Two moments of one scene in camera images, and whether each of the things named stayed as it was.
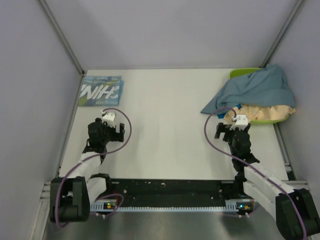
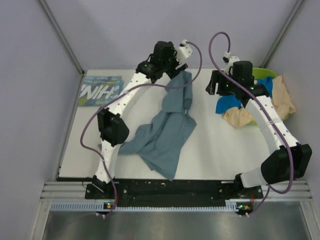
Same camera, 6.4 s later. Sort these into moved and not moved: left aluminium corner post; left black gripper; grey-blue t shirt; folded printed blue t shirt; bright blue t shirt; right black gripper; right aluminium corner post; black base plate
Moved: grey-blue t shirt; right black gripper; bright blue t shirt; left black gripper
Not moved: right aluminium corner post; folded printed blue t shirt; black base plate; left aluminium corner post
